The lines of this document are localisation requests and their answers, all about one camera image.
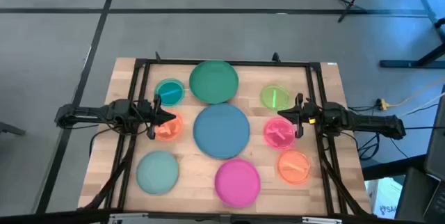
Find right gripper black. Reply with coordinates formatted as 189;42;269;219
277;93;317;138

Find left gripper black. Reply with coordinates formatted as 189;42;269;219
138;93;177;141

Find orange cup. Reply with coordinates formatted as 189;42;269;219
154;109;184;142
277;149;312;186

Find medium light teal plate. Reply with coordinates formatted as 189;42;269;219
135;150;179;196

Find large blue plastic plate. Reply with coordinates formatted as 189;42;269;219
193;102;251;160

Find large green plastic plate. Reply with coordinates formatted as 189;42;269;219
188;60;240;105

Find medium magenta plastic plate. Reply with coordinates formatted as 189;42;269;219
213;158;262;209

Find green translucent cup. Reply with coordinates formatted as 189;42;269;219
259;84;291;111

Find pink translucent cup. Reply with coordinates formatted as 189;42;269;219
263;116;297;150

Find teal translucent cup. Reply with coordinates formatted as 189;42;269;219
154;78;186;107

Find black floor beam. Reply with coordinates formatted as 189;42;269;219
361;153;429;182

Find white cardboard box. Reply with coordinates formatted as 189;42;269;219
364;177;401;220

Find grey furniture foot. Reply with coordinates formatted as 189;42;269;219
0;121;27;137

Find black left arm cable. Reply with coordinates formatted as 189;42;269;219
88;125;121;158

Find black metal table frame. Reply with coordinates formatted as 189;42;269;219
81;51;375;218

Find black floor cables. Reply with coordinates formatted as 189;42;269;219
346;104;445;161

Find beige cable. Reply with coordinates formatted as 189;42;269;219
387;77;445;109

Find white cable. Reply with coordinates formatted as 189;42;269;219
398;92;445;118

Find black overhead mount bar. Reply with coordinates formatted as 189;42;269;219
0;209;445;224

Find black desk frame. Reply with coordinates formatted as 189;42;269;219
348;0;445;69

